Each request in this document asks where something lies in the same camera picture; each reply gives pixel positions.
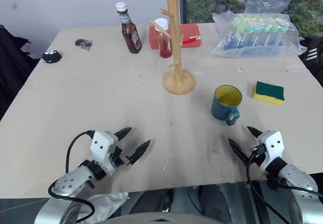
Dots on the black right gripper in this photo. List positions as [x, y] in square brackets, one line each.
[256, 159]

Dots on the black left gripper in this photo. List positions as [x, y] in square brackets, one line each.
[118, 157]

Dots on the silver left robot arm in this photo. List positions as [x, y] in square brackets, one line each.
[72, 181]

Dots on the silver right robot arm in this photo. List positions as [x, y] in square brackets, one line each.
[297, 177]

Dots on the blue mug yellow inside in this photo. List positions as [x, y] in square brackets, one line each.
[220, 110]

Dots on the wooden mug tree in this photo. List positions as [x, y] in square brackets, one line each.
[178, 80]

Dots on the yellow green sponge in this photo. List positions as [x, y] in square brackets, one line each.
[268, 92]

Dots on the silver robot torso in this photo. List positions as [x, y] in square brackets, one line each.
[161, 219]

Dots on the red spice jar white lid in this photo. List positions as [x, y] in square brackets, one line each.
[164, 43]

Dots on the plastic bag of tubes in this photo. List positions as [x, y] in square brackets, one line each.
[257, 36]

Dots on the ketchup bottle white cap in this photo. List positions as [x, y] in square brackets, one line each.
[131, 36]

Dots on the black bag white stripes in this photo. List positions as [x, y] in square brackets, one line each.
[313, 55]

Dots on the red tape marker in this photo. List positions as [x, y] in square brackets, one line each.
[190, 41]

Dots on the black toy with eyes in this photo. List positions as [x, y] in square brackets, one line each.
[51, 56]

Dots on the red rectangular block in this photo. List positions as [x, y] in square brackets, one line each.
[190, 31]

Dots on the black jacket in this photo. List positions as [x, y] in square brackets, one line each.
[12, 65]

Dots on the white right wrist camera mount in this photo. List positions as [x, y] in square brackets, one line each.
[273, 144]

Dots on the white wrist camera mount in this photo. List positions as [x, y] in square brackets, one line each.
[101, 143]
[273, 144]

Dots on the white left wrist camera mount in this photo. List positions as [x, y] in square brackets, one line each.
[101, 143]

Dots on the black window frame post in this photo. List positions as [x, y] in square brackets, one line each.
[183, 2]

